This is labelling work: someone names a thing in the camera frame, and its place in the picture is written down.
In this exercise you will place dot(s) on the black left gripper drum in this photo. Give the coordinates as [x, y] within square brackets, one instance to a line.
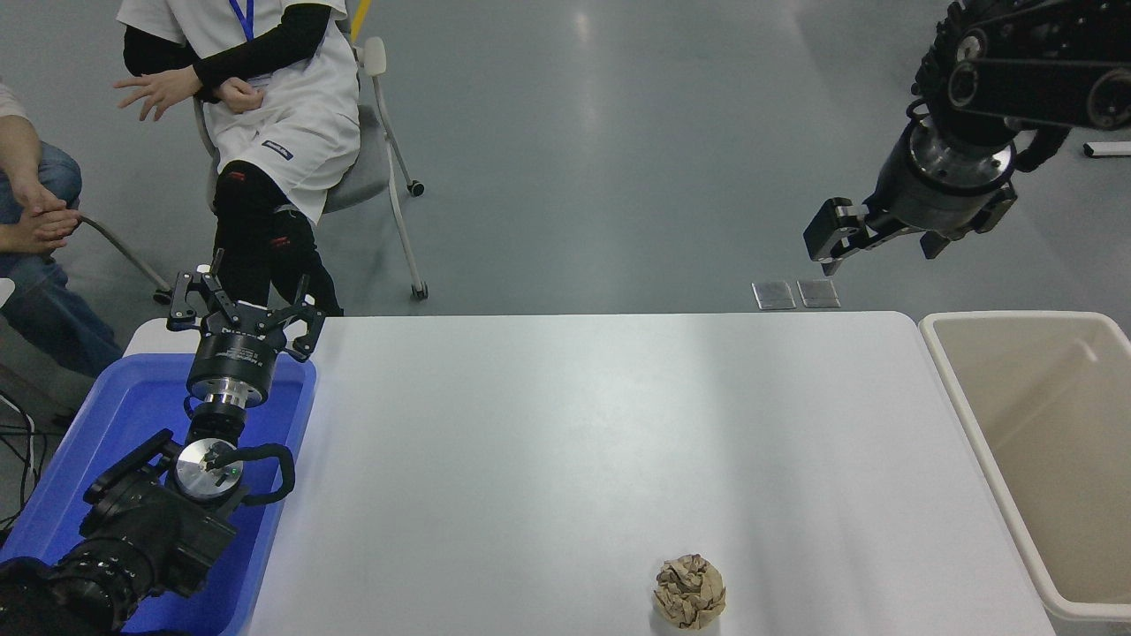
[234, 358]

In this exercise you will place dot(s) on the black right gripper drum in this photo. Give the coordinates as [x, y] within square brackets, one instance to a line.
[932, 205]

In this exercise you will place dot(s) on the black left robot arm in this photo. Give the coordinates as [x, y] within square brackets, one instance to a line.
[150, 530]

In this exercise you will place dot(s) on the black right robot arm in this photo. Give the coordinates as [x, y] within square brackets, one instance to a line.
[1016, 79]

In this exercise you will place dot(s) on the metal floor plate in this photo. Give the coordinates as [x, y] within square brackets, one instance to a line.
[774, 296]
[819, 294]

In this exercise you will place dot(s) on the person's right hand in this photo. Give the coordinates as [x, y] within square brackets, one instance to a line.
[40, 231]
[240, 95]

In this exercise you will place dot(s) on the person's left hand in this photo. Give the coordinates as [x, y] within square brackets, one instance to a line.
[40, 201]
[168, 88]

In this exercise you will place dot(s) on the grey wheeled chair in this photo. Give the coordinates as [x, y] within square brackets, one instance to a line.
[124, 256]
[371, 168]

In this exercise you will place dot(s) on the blue plastic tray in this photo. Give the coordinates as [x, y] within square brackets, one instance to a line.
[132, 397]

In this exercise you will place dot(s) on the white bar on floor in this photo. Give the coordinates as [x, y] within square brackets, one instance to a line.
[1109, 149]

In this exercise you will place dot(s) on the person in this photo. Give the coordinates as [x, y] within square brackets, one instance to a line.
[283, 132]
[44, 318]

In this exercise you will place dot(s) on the large pale bin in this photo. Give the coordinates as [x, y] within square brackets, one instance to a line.
[1043, 442]

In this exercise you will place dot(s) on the crumpled tan paper ball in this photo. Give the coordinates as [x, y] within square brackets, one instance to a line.
[690, 592]

